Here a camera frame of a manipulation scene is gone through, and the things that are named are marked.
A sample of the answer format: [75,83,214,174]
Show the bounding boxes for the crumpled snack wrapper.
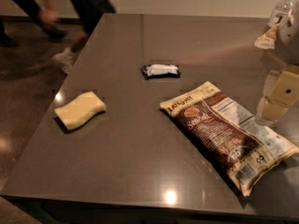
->
[254,24,279,49]

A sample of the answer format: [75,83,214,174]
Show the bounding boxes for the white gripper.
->
[255,66,299,126]

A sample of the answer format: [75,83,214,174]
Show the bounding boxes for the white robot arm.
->
[254,14,299,126]

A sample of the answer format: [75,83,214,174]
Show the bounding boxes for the blue rxbar blueberry wrapper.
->
[141,63,180,79]

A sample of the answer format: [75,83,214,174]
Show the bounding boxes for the brown sea salt chip bag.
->
[160,82,299,196]

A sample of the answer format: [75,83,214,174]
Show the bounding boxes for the yellow sponge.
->
[54,91,107,131]

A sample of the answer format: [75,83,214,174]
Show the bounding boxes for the clear plastic water bottle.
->
[267,0,295,28]

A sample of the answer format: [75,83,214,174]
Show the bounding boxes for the walking person in dark clothes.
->
[0,0,117,76]

